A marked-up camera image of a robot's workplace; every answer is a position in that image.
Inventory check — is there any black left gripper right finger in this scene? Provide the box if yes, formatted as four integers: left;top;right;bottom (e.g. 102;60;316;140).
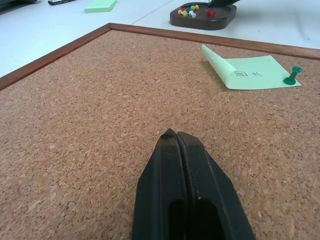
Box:
177;131;256;240

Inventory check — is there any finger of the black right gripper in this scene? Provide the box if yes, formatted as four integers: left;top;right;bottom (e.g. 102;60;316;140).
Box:
208;0;241;8

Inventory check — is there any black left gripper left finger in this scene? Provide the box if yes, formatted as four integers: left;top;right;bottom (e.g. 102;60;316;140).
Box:
131;128;188;240

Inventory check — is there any dark brown wooden tray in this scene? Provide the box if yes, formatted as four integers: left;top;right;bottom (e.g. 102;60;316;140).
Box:
169;3;238;31

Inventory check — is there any green paper note with writing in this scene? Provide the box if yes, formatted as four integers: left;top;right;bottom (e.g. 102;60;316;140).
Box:
201;44;302;90

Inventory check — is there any green sticky note pad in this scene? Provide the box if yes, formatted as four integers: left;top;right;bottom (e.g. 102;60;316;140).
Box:
84;0;119;14

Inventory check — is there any black pen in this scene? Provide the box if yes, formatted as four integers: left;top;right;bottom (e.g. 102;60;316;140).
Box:
47;0;77;6

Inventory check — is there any dark grey flat object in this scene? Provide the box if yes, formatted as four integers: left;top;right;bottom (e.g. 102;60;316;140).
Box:
0;0;39;6

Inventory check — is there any cork board with wooden frame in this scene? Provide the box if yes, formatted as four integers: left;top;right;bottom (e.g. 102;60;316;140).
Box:
0;22;320;240

